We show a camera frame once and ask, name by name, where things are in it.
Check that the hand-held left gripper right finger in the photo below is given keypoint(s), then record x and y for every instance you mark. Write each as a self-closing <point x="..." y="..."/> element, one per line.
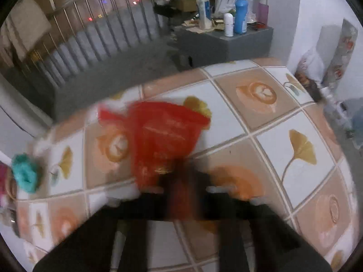
<point x="235" y="212"/>

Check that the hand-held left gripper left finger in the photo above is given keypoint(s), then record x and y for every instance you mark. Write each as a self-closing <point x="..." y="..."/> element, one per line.
<point x="136" y="212"/>

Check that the red white paper bag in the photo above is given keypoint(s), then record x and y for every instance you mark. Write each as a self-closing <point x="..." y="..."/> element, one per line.
<point x="164" y="138"/>

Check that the large blue water jug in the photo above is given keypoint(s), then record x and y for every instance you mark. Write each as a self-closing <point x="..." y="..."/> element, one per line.
<point x="356" y="121"/>

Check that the white plastic bag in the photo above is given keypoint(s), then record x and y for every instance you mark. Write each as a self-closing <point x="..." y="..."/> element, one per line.
<point x="313" y="65"/>

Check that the grey cabinet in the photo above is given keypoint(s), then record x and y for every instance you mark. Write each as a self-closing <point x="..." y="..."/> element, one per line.
<point x="241" y="45"/>

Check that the small white bottle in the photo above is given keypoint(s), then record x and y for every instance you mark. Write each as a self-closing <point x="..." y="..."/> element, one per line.
<point x="229" y="25"/>

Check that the cardboard scraps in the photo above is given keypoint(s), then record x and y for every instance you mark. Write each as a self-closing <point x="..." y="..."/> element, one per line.
<point x="198" y="26"/>

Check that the grey floral patterned board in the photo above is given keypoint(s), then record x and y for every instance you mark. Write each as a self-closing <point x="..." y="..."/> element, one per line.
<point x="344" y="51"/>

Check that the blue detergent bottle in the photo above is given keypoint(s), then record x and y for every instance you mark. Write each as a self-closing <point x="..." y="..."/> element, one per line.
<point x="241" y="17"/>

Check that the purple container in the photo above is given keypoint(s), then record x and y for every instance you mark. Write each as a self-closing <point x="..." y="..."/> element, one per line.
<point x="263" y="14"/>

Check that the dark cloth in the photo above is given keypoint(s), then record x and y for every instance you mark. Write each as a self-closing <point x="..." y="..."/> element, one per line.
<point x="166" y="10"/>

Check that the tall white bottle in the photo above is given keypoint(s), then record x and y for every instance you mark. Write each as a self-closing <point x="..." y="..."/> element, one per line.
<point x="202" y="8"/>

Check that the brown cardboard box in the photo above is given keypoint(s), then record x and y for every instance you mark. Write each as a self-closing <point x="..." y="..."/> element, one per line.
<point x="184" y="4"/>

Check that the beige hanging coat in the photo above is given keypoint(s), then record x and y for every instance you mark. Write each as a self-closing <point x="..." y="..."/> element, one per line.
<point x="31" y="25"/>

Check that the stainless steel railing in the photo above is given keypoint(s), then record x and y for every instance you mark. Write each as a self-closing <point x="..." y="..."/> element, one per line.
<point x="76" y="0"/>

